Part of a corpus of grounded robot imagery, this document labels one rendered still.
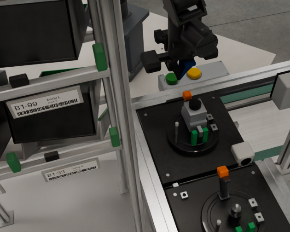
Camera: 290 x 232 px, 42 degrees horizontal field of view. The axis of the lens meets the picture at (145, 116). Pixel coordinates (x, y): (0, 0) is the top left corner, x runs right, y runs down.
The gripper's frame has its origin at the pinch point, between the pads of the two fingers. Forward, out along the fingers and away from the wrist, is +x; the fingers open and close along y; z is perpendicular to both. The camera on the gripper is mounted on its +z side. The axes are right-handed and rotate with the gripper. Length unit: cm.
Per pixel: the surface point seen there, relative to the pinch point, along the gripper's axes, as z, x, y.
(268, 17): 136, 110, -120
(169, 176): -22.5, 12.4, 9.9
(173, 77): 9.3, 12.3, -1.8
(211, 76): 7.1, 13.5, -13.4
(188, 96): -7.9, 2.1, 0.0
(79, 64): 36.5, 23.7, 24.2
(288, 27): 121, 110, -129
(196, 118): -14.6, 2.7, 0.5
